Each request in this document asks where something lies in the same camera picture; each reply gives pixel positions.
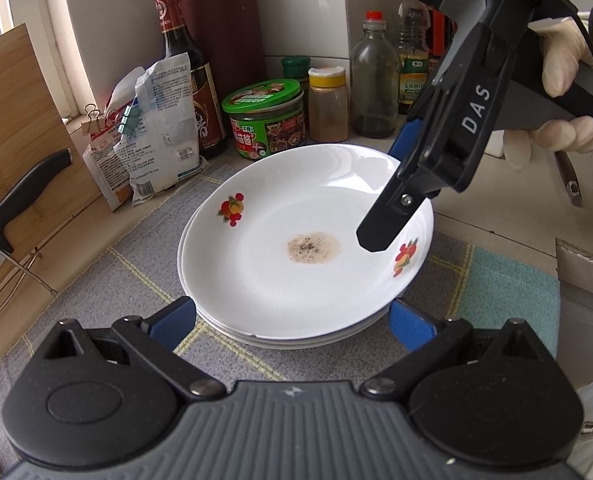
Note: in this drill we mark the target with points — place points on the red label plastic bottle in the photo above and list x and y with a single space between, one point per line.
439 25

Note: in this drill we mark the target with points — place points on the green cap small jar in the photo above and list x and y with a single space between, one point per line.
295 67

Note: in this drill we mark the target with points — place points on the red cap glass bottle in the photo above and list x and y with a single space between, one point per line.
374 85

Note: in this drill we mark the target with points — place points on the cardboard box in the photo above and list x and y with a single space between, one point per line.
586 260

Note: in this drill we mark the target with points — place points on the person's right hand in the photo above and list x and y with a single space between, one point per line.
563 55

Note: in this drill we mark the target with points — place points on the white plastic seasoning bag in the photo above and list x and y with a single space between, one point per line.
161 150

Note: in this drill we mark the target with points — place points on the white floral plate brown stain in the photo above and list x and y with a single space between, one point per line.
276 200

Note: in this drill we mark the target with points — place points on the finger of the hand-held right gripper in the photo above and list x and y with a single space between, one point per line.
406 140
381 230

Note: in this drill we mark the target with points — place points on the grey teal checked mat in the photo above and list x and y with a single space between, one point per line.
101 285

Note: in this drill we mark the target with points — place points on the green label oil bottle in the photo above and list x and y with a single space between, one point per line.
414 75

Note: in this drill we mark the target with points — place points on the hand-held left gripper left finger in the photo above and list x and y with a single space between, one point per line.
174 322

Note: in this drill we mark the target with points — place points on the dark red knife block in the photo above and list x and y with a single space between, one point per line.
226 35

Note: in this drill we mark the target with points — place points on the bamboo cutting board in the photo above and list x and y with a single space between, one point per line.
11 110

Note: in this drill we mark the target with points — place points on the yellow lid spice jar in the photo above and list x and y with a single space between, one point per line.
329 110

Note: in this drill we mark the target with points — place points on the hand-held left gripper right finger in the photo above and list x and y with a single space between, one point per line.
411 327

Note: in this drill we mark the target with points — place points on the dark soy sauce bottle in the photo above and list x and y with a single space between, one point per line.
176 40

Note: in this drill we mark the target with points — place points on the orange white seasoning bag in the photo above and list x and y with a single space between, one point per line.
104 165

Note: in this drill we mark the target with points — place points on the green binder clip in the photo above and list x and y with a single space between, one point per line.
130 112
128 126

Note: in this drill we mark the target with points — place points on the green lid sauce jar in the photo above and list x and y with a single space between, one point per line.
264 125

